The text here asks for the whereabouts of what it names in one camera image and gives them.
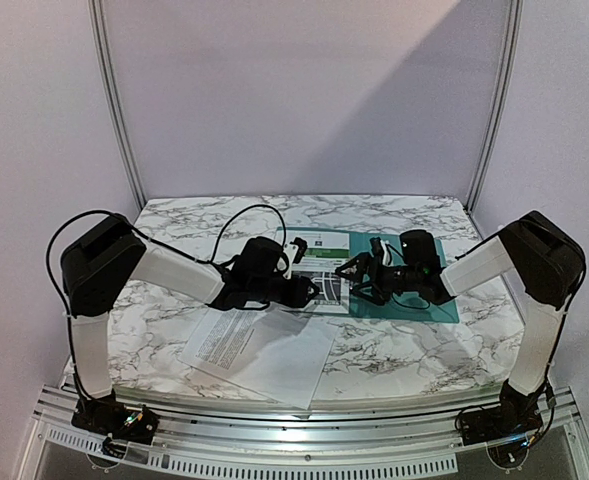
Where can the aluminium frame post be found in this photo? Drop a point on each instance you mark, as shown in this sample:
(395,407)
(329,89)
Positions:
(98,21)
(498,101)

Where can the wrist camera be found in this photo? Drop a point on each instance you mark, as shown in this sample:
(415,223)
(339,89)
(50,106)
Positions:
(293,253)
(381,250)

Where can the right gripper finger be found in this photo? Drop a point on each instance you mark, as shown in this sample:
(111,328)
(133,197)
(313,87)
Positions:
(369,292)
(356,268)

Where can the left aluminium frame post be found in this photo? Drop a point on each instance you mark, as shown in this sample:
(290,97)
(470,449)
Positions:
(98,21)

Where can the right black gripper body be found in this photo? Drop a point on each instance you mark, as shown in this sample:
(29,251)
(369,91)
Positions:
(374,278)

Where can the teal file folder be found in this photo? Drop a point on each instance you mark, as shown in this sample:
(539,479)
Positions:
(408,306)

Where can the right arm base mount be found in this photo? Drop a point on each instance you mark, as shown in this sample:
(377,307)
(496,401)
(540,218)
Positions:
(479,424)

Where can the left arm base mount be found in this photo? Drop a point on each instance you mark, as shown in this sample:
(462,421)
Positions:
(111,418)

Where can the white text paper sheet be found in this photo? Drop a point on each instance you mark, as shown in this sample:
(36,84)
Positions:
(274,353)

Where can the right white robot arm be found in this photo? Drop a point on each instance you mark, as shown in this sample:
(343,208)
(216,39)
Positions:
(549,263)

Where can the green map flyer sheet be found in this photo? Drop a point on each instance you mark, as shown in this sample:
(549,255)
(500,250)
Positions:
(326,251)

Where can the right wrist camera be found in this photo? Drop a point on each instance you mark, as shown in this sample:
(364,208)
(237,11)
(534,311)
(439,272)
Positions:
(381,250)

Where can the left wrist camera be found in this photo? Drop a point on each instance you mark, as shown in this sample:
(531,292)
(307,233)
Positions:
(293,253)

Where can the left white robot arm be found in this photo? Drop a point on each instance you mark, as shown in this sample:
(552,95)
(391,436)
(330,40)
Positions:
(96,268)

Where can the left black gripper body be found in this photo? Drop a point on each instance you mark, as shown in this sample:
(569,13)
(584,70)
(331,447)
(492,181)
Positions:
(262,290)

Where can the aluminium front rail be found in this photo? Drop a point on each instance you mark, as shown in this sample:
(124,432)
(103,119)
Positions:
(200,438)

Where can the right aluminium frame post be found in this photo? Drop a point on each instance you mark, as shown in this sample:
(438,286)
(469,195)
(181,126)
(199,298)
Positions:
(498,101)

